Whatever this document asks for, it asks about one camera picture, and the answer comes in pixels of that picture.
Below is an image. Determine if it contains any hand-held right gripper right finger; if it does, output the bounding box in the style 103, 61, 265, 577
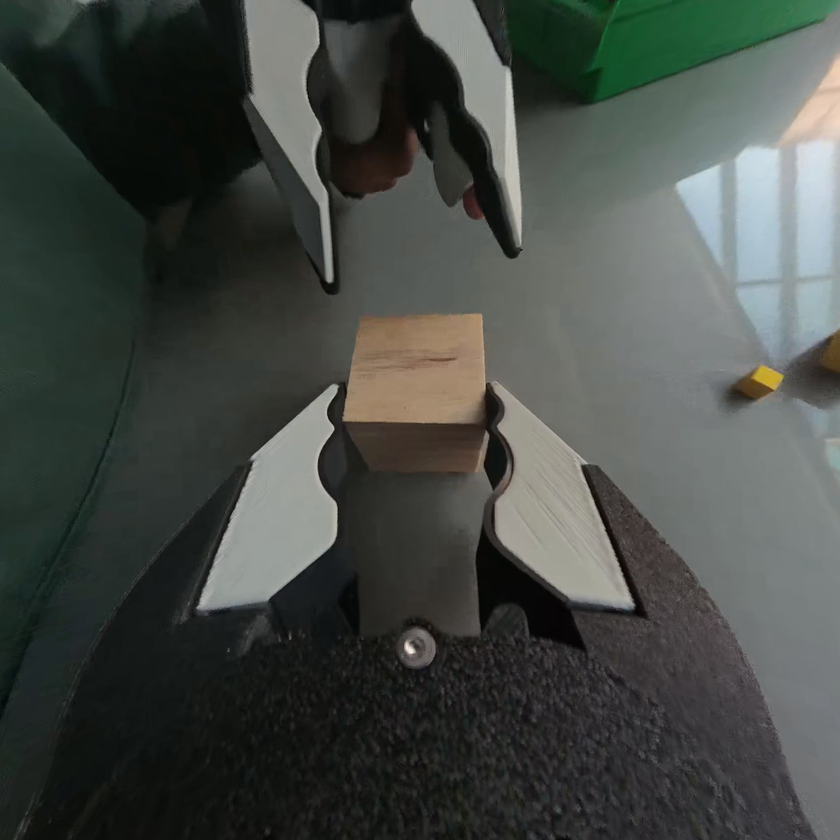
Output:
476, 381, 637, 651

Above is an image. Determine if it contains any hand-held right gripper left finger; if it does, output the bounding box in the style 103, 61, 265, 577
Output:
196, 382, 358, 637

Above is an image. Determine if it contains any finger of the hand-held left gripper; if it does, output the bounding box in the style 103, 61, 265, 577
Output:
241, 0, 342, 295
410, 0, 525, 259

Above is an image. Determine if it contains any green plastic bin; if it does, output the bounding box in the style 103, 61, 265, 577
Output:
507, 0, 829, 104

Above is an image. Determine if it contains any large plain wooden cube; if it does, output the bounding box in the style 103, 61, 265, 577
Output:
343, 313, 490, 475

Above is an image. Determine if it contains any tiny yellow wooden cube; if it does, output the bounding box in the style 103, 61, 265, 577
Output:
734, 366, 785, 400

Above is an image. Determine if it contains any person's left forearm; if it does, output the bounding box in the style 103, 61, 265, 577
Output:
0, 0, 263, 221

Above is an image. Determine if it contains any person's left hand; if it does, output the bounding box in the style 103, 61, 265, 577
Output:
322, 125, 488, 221

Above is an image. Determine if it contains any person's green clothing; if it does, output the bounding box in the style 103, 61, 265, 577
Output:
0, 62, 148, 713

